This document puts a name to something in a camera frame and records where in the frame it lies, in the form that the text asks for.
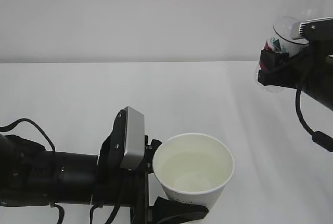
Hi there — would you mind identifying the white paper coffee cup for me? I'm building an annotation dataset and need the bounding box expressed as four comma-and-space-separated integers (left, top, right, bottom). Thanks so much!
152, 133, 235, 209

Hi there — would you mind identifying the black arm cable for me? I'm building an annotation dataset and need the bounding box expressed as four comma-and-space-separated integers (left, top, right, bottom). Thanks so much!
295, 60, 333, 153
0, 118, 56, 152

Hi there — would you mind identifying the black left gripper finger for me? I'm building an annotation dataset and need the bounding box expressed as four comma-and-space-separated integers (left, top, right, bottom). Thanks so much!
152, 197, 209, 224
145, 135, 162, 174

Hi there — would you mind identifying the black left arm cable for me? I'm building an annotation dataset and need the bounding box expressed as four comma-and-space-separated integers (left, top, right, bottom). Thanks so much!
0, 118, 56, 152

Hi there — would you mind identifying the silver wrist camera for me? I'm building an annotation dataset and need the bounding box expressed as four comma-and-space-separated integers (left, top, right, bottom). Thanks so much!
290, 17, 332, 42
100, 106, 145, 172

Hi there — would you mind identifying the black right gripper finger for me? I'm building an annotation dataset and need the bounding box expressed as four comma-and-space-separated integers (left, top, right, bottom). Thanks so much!
260, 49, 289, 71

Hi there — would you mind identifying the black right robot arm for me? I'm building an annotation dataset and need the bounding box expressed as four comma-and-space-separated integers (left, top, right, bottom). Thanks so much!
258, 40, 332, 110

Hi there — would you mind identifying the clear plastic water bottle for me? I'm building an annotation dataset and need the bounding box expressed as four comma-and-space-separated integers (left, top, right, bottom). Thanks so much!
255, 0, 325, 80

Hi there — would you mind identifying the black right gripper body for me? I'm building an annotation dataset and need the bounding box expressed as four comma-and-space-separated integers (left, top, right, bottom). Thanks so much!
258, 41, 328, 90

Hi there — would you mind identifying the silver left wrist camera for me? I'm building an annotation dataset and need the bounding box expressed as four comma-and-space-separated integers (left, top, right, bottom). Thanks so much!
100, 106, 145, 172

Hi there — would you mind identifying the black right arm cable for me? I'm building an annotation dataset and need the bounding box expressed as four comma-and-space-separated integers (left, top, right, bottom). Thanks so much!
295, 60, 333, 153

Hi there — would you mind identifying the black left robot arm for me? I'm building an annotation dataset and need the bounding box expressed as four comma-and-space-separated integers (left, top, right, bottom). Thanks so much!
1, 135, 208, 223

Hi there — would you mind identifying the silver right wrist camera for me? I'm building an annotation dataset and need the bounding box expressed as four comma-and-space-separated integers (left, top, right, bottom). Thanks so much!
290, 17, 332, 42

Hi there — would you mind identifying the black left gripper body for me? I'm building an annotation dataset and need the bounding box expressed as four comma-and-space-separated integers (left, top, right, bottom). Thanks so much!
89, 135, 157, 224

